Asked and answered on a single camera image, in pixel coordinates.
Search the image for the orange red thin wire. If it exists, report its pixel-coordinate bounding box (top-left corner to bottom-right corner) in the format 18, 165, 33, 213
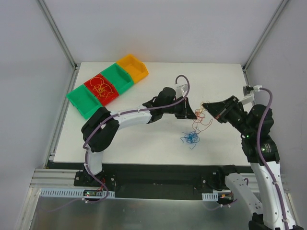
191, 100, 213, 131

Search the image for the blue thin wire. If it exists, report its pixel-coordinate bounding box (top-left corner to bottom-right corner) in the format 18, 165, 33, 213
179, 128, 201, 150

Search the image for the yellow thin wire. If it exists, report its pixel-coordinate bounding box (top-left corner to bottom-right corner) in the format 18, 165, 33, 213
90, 76, 115, 100

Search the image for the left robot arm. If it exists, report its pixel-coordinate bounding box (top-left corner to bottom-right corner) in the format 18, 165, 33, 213
81, 84, 196, 186

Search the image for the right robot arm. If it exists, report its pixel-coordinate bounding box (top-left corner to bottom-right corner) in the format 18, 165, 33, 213
202, 96, 301, 230

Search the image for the orange plastic bin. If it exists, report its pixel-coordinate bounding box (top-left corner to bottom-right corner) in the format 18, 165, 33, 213
116, 54, 149, 83

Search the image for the green plastic bin upper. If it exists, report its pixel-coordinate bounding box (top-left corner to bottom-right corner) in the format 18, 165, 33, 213
100, 63, 134, 94

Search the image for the green plastic bin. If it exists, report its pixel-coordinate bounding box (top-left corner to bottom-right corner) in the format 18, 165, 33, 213
100, 63, 134, 94
66, 84, 102, 119

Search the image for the red plastic bin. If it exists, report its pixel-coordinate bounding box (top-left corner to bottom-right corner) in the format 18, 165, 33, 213
84, 73, 119, 106

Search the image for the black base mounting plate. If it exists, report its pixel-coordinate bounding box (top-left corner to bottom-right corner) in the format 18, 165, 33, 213
74, 163, 252, 200

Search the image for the green plastic bin lower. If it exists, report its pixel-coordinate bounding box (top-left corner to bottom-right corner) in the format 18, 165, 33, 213
66, 84, 102, 119

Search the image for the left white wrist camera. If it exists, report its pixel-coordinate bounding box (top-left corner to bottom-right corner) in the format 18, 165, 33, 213
175, 83, 188, 99

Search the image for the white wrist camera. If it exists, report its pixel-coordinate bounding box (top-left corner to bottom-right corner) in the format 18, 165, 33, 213
175, 83, 188, 99
240, 85, 262, 105

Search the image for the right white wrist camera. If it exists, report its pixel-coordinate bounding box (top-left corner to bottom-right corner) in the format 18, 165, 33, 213
240, 85, 262, 105

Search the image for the right white cable duct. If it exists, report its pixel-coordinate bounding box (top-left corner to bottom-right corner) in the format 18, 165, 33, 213
201, 193, 219, 202

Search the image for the white cable duct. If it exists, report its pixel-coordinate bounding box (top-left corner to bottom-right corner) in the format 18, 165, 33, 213
201, 193, 219, 202
40, 188, 115, 199

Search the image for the left aluminium frame post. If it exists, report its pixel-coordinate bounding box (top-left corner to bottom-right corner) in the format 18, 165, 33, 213
36, 0, 78, 70

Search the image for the aluminium frame post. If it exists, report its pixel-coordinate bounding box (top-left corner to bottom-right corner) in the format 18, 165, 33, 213
242, 0, 291, 72
36, 0, 78, 70

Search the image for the right aluminium frame post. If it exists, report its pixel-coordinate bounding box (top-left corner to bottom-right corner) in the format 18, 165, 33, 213
242, 0, 291, 72

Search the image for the left white cable duct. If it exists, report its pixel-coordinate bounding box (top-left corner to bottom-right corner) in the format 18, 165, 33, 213
40, 188, 115, 199

